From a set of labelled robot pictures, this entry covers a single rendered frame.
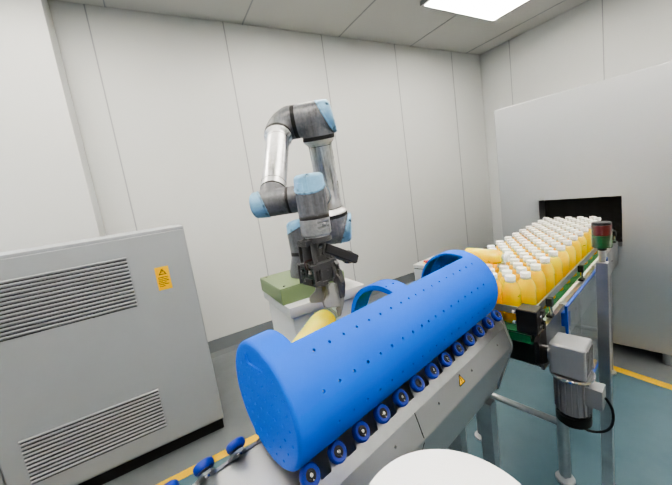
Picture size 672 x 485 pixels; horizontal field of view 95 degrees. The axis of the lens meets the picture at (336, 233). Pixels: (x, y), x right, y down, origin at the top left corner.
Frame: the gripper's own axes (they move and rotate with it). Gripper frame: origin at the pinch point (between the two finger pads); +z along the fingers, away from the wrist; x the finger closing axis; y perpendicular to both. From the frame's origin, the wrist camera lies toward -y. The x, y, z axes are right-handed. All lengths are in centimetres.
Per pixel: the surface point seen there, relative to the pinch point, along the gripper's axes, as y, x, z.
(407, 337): -10.7, 14.1, 8.8
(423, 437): -11.9, 14.6, 37.8
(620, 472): -127, 38, 122
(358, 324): 0.7, 9.2, 1.8
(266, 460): 24.1, -3.5, 29.6
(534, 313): -70, 24, 23
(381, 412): -1.1, 11.1, 25.4
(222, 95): -96, -263, -143
